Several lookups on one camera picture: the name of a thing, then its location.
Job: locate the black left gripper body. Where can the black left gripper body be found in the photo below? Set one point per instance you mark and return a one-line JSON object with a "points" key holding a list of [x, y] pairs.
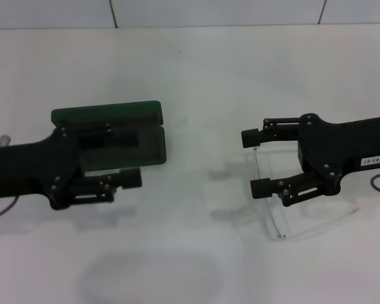
{"points": [[35, 168]]}

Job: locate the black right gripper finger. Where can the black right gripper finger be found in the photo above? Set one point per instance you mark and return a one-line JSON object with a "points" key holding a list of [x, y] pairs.
{"points": [[259, 188], [250, 137]]}

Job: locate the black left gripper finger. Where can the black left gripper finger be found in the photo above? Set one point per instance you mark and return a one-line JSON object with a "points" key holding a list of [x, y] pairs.
{"points": [[130, 179], [88, 129]]}

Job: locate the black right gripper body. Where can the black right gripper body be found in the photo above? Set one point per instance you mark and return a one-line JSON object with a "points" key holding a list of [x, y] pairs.
{"points": [[335, 142]]}

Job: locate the clear transparent glasses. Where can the clear transparent glasses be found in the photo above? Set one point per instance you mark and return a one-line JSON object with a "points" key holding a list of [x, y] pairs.
{"points": [[274, 221]]}

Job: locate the green glasses case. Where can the green glasses case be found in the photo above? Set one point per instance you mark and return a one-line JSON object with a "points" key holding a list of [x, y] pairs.
{"points": [[130, 107]]}

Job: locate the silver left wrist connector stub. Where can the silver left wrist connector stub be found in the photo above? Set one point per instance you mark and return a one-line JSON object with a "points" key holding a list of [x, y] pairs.
{"points": [[5, 141]]}

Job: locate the white number label sticker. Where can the white number label sticker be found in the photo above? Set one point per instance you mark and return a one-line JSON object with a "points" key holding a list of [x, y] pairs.
{"points": [[372, 160]]}

